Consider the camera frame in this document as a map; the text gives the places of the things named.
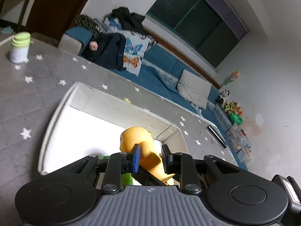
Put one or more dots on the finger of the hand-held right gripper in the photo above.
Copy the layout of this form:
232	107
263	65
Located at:
151	176

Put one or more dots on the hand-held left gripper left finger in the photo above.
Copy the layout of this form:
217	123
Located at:
136	159

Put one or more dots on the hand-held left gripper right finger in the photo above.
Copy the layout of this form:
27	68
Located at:
168	160

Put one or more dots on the large orange rubber duck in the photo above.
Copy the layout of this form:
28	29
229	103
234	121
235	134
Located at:
134	139

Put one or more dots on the grey cardboard box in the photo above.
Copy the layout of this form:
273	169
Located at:
98	103

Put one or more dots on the black remote control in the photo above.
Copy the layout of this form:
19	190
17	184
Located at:
217	136

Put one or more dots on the clear plastic storage box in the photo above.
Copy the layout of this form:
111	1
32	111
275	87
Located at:
239	143

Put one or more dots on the patterned storage box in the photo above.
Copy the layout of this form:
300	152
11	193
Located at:
222	116

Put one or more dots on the grey pillow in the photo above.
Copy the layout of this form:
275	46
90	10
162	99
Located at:
195	89

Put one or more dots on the green plastic bowl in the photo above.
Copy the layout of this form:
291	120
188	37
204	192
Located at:
236	119

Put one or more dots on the plush toy with yellow vest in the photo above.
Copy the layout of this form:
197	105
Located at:
230	107

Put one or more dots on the panda plush toy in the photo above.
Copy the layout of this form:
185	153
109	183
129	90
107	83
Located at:
223	96

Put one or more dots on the orange fox plush toy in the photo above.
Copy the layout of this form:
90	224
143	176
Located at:
238	111

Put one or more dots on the blue sofa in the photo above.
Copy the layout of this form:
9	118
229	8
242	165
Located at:
164	63

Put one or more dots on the butterfly print cushion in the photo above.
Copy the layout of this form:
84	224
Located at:
135	51

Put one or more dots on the dark jacket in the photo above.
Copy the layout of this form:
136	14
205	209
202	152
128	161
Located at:
108	50

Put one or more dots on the small pink round object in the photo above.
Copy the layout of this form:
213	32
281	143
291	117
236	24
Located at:
93	45

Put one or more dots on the black clothes pile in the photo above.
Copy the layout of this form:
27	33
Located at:
128	20

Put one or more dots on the dark window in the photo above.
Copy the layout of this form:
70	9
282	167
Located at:
199	21

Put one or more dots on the striped cloth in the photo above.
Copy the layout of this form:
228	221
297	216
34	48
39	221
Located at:
89	24

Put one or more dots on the white jar with green lid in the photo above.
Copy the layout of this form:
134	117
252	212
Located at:
19	49

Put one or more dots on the brown wooden door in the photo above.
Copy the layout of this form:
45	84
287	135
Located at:
56	7

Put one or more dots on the wooden chair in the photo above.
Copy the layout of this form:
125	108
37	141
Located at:
16	4

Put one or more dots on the wall hanging doll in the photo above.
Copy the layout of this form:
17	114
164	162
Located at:
231	77

